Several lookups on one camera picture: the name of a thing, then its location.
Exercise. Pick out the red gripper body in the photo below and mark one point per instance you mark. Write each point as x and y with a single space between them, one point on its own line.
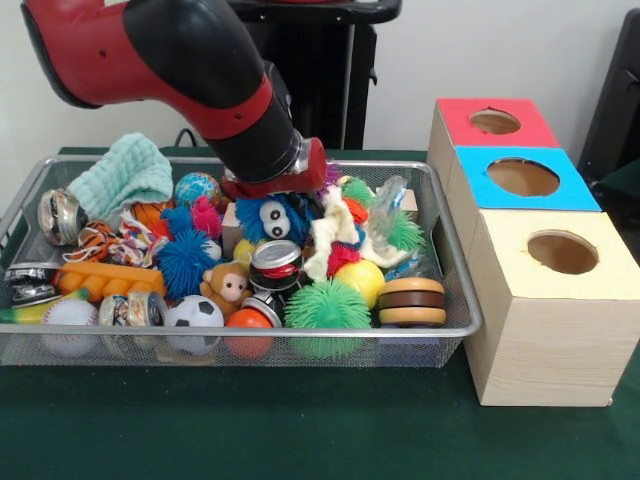
315 165

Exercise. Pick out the cream knitted cloth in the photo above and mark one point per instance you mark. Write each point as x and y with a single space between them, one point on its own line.
325 235

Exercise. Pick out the large blue spiky ball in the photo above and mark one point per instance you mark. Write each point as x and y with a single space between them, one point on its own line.
255 220

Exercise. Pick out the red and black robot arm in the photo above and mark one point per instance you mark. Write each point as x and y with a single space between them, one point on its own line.
200 75

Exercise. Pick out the silver mesh bin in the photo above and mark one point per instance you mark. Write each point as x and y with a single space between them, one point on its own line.
450 345

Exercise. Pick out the wooden box with three holes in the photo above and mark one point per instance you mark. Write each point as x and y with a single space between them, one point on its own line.
550 350

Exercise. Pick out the multicoloured spiky caterpillar toy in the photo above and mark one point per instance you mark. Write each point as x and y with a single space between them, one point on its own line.
357 192

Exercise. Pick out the yellow and red ball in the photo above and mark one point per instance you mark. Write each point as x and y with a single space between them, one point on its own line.
362 280

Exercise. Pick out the large green spiky ball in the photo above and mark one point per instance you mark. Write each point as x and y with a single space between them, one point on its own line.
325 305

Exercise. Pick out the wooden burger toy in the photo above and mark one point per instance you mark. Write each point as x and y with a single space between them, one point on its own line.
411 300

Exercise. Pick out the mint green knitted cloth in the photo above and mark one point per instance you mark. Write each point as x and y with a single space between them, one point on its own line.
125 175

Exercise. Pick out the black and white soccer ball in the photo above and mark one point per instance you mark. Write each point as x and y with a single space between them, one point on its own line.
194 312

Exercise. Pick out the white baseball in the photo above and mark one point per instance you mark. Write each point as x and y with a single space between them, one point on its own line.
70 315

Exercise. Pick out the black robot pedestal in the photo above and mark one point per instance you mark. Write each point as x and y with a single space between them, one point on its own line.
340 75

